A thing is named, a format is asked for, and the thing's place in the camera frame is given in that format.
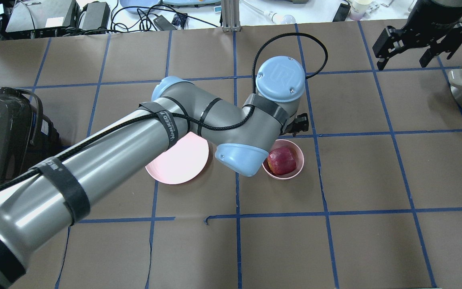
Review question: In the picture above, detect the black computer box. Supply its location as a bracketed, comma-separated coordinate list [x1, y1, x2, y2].
[6, 0, 79, 33]

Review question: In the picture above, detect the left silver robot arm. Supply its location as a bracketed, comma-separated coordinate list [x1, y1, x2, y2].
[0, 55, 306, 289]

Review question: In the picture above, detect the black power adapter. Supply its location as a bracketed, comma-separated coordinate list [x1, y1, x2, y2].
[79, 1, 110, 31]

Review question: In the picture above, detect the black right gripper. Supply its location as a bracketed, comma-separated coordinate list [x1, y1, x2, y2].
[372, 0, 462, 71]

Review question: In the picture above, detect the pink bowl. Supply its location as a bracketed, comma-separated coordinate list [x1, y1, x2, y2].
[262, 139, 304, 180]

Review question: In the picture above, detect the light bulb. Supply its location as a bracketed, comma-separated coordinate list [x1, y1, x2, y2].
[264, 11, 296, 24]

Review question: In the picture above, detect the aluminium frame post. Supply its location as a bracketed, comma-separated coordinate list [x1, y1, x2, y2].
[221, 0, 241, 32]

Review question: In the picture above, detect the red apple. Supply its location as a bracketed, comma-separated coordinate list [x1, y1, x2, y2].
[267, 146, 297, 175]

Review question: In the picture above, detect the pink plate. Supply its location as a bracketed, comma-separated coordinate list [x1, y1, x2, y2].
[145, 132, 209, 185]

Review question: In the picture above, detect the dark grey rice cooker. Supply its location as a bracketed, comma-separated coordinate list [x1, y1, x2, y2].
[0, 87, 62, 185]

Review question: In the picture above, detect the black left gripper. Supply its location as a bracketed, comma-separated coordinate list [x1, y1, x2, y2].
[280, 113, 310, 135]

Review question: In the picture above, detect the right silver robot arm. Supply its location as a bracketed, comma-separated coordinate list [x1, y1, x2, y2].
[372, 0, 462, 71]

